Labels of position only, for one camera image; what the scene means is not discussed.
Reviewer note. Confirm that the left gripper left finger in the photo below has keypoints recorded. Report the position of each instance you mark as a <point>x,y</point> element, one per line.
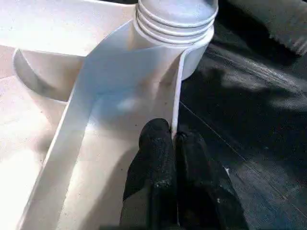
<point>151,182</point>

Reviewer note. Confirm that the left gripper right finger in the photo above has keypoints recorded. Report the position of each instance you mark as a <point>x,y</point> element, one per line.
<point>206,191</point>

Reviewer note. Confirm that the white plastic table top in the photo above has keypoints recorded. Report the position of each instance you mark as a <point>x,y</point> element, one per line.
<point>96,96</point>

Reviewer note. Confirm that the white plastic table leg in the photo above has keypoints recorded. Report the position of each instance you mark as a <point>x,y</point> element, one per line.
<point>177,19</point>

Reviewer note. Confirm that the black work mat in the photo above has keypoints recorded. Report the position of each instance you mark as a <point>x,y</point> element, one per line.
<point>259,134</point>

